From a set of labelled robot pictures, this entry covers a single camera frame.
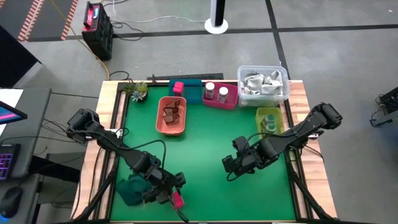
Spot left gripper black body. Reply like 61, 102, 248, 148
145, 164, 178, 200

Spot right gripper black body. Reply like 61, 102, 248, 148
237, 141, 271, 172

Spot pink toy block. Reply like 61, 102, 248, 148
172, 191, 185, 209

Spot white lid spice jar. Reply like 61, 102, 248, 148
217, 86, 229, 105
205, 81, 216, 100

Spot smoked paprika tin red lid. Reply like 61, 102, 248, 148
172, 81, 185, 96

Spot yellow plastic bin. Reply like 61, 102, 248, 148
255, 106, 285, 139

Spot dark green cloth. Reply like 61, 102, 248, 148
115, 173, 154, 207

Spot green table mat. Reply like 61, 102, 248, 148
109, 85, 297, 222

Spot pink plastic bin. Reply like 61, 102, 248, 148
202, 81, 239, 111

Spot clear plastic storage container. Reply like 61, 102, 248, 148
236, 65, 291, 108

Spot orange plastic bin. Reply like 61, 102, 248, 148
155, 96, 188, 137

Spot grey crumpled cloth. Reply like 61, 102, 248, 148
242, 70, 284, 96

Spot blue plastic bin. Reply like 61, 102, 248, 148
168, 78, 203, 105

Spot small potted succulent plant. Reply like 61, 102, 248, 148
123, 80, 149, 103

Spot white tower fan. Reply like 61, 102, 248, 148
203, 0, 229, 35

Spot grey desk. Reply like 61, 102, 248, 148
0, 87, 53, 224

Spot black computer mouse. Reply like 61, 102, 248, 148
0, 186, 24, 219

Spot backlit computer keyboard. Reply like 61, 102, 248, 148
0, 143, 21, 182

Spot black crate with red top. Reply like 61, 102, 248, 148
81, 1, 114, 61

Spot computer monitor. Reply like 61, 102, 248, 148
0, 100, 29, 126

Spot black partition panel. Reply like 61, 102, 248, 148
0, 24, 42, 89

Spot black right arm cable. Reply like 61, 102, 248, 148
226, 133, 282, 182

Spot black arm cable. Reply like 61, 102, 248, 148
226, 133, 282, 182
119, 126, 168, 170

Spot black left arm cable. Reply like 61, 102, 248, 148
119, 126, 168, 170

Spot yellow floor cable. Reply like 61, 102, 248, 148
49, 0, 111, 82

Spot black machine with cables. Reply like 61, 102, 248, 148
369, 86, 398, 128

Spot white floor cable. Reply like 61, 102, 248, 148
111, 0, 208, 25

